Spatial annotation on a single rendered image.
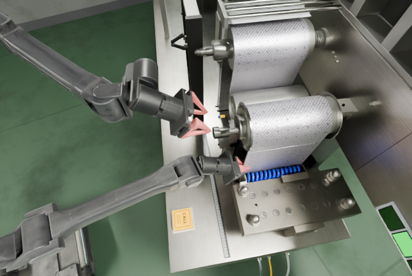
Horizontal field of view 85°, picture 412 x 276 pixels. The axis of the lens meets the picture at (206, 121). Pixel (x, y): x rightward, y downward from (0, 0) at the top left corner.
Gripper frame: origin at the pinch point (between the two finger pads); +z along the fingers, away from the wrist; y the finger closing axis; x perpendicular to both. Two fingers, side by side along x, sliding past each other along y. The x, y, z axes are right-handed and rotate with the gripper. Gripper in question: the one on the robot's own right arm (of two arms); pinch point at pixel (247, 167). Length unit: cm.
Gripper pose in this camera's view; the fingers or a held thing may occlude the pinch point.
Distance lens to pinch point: 81.3
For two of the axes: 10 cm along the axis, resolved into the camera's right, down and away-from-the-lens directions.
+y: 1.7, 8.2, -5.5
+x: 4.8, -5.5, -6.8
